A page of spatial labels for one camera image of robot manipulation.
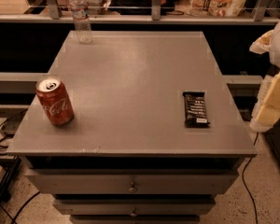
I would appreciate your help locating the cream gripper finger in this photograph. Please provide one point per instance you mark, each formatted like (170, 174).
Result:
(262, 44)
(266, 111)

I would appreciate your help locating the black rxbar chocolate bar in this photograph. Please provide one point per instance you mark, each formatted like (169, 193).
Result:
(195, 110)

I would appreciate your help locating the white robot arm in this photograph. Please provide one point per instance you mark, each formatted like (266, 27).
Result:
(274, 54)

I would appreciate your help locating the red coke can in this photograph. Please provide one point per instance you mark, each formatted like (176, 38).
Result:
(54, 98)

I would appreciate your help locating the black bag behind railing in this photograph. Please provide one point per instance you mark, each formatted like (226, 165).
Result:
(140, 0)

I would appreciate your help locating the clear plastic water bottle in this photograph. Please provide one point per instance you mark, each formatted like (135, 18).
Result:
(80, 15)

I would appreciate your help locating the middle grey drawer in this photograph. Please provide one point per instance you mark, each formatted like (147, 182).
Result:
(134, 207)

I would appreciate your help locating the grey drawer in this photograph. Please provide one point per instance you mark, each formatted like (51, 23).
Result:
(134, 207)
(89, 182)

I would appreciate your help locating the metal railing shelf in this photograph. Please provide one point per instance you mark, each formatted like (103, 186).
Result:
(58, 11)

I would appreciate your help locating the top grey drawer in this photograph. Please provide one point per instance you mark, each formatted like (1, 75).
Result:
(89, 182)

